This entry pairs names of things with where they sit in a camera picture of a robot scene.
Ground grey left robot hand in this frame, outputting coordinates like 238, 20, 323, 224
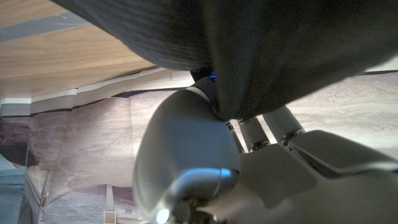
132, 73, 398, 224

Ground black backpack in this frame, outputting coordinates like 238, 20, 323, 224
51, 0, 398, 122

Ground printed sofa room backdrop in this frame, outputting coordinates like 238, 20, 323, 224
0, 55, 398, 224

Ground grey tape outline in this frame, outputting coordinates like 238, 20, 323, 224
0, 11, 93, 44

